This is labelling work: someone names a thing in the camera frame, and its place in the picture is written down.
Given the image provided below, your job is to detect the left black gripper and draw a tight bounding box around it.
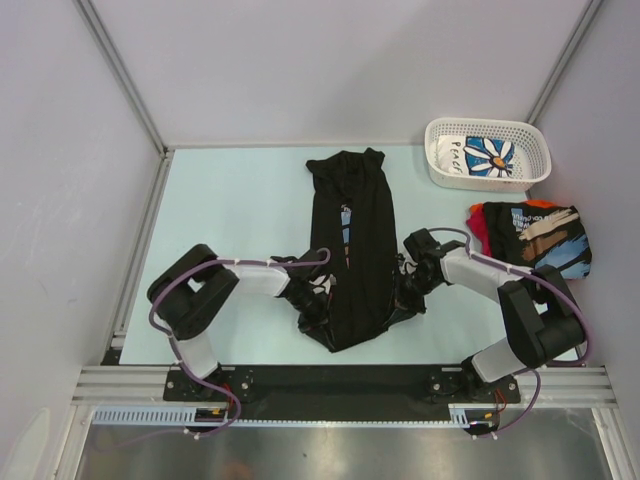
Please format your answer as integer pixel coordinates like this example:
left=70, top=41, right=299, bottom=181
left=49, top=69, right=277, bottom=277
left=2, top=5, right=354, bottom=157
left=286, top=286, right=333, bottom=349

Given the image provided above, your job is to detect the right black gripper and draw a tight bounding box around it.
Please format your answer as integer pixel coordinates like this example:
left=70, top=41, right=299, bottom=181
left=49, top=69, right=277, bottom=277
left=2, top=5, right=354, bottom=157
left=384, top=268, right=442, bottom=326

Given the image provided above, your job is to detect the black printed t-shirt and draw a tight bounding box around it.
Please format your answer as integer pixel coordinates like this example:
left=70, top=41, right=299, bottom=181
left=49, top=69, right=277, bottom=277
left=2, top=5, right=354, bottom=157
left=302, top=148, right=426, bottom=353
left=481, top=200, right=592, bottom=280

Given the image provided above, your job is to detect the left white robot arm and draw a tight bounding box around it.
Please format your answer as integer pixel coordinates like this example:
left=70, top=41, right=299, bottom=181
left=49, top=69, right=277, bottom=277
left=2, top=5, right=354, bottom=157
left=147, top=244, right=335, bottom=400

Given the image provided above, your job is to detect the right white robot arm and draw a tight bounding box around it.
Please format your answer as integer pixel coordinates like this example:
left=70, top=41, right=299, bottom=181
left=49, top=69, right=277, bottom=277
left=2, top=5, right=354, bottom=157
left=391, top=229, right=589, bottom=401

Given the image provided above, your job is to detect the folded red t-shirt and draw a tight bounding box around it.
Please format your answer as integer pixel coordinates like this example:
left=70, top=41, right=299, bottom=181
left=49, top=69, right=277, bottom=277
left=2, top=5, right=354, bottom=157
left=467, top=200, right=577, bottom=268

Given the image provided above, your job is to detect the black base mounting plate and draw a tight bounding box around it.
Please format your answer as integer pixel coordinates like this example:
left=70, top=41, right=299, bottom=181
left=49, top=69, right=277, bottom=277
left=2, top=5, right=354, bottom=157
left=163, top=364, right=521, bottom=422

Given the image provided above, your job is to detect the folded black printed t-shirt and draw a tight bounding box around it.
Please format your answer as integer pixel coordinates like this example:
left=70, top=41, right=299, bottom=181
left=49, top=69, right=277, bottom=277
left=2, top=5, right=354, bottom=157
left=481, top=200, right=592, bottom=280

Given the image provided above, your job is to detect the white daisy print t-shirt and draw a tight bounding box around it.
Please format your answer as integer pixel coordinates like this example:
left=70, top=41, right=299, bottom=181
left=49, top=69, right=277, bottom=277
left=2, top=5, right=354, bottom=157
left=436, top=135, right=515, bottom=178

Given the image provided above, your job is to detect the white plastic basket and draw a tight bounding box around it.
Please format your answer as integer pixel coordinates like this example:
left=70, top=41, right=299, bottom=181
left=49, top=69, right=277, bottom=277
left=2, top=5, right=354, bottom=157
left=424, top=117, right=552, bottom=193

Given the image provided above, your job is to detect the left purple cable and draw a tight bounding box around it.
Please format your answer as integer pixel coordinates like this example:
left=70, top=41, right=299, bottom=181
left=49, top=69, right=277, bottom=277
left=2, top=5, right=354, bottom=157
left=149, top=247, right=334, bottom=441

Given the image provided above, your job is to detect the purple cable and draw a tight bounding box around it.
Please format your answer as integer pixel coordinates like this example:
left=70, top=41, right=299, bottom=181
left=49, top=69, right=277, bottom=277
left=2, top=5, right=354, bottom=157
left=149, top=247, right=334, bottom=441
left=424, top=227, right=594, bottom=441

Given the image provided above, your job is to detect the white slotted cable duct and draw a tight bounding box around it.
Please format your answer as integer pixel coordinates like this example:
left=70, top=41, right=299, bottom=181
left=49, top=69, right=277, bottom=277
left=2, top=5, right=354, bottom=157
left=92, top=406, right=497, bottom=428

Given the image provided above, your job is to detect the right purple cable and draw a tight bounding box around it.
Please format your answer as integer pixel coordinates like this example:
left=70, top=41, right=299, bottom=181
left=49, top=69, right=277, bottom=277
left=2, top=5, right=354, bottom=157
left=424, top=227, right=594, bottom=441

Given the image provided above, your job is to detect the left aluminium corner post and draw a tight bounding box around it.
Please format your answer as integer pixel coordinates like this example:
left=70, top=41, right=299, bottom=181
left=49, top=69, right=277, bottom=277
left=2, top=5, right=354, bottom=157
left=74, top=0, right=169, bottom=156

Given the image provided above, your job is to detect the aluminium corner post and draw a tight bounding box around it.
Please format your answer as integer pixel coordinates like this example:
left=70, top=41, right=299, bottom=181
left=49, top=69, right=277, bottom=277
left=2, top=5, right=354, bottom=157
left=525, top=0, right=608, bottom=126
left=74, top=0, right=169, bottom=156

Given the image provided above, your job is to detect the aluminium frame rail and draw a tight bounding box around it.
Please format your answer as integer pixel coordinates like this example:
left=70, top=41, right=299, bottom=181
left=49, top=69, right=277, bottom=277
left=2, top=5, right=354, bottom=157
left=71, top=365, right=618, bottom=409

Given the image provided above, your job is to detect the right aluminium corner post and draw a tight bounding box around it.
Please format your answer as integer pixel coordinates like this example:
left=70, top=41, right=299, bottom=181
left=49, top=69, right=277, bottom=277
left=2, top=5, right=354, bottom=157
left=525, top=0, right=608, bottom=126

